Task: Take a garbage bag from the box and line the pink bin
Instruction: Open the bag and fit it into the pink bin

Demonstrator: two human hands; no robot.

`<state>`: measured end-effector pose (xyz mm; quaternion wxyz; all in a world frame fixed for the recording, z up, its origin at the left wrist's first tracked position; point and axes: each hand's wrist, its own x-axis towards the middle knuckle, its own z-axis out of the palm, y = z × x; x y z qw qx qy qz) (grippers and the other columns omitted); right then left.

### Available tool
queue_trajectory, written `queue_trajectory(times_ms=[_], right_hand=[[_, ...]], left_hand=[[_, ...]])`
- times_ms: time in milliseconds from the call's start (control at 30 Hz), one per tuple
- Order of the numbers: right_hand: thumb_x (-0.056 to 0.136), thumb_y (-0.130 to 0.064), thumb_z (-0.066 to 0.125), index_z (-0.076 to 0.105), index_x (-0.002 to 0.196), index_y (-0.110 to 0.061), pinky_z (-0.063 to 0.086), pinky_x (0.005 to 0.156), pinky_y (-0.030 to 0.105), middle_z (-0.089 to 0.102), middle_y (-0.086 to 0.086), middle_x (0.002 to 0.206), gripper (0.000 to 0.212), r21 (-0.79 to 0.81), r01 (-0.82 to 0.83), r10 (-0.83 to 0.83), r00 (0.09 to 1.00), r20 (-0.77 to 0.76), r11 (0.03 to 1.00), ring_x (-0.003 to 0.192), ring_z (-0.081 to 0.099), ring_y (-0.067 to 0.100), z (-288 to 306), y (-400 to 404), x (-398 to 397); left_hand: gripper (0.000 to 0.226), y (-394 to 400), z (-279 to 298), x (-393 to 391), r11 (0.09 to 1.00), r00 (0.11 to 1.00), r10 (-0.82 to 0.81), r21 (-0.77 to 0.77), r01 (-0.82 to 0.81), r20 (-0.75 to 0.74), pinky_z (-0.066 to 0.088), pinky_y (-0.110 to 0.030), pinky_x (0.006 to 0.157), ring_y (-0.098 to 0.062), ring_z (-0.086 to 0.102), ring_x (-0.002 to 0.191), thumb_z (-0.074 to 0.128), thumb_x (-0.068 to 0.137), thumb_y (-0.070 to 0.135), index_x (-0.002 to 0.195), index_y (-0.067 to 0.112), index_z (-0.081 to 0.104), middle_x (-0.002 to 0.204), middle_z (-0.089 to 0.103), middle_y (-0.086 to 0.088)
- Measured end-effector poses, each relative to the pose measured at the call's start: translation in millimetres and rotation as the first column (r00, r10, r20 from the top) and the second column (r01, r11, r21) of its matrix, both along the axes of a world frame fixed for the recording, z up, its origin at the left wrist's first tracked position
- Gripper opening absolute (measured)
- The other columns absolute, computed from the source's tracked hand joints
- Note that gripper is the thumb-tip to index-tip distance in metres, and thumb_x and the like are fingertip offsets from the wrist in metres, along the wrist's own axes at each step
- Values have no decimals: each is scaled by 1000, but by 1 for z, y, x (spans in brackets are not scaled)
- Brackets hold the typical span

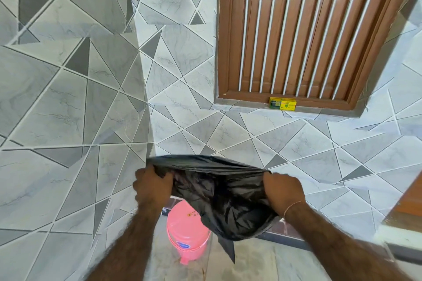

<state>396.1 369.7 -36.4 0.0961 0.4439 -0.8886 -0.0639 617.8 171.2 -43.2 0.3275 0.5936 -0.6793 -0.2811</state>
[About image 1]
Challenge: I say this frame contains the pink plastic pedal bin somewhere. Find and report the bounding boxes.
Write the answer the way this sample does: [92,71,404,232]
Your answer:
[166,200,211,265]

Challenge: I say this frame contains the thin wrist bracelet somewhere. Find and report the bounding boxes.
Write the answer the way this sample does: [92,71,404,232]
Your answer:
[284,201,306,219]

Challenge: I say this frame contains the brown wooden window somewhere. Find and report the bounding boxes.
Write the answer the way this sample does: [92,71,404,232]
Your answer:
[214,0,418,111]

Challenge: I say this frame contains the small yellow box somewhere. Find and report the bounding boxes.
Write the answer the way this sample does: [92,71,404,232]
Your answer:
[269,97,297,111]

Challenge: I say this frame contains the person's right hand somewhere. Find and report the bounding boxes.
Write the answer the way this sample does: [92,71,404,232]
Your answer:
[263,172,306,218]

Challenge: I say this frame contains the person's left hand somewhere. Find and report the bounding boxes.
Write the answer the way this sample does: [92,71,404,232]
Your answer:
[133,164,174,206]

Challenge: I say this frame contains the person's left forearm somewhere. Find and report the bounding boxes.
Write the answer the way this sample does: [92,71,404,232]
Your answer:
[84,201,169,281]

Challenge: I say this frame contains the brown wooden door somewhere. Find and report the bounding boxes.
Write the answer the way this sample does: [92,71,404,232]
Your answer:
[382,177,422,225]

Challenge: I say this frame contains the person's right forearm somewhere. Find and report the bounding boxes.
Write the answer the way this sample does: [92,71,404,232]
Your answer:
[283,200,413,281]

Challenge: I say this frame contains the black plastic garbage bag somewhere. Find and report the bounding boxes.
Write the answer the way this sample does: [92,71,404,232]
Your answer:
[146,155,281,264]

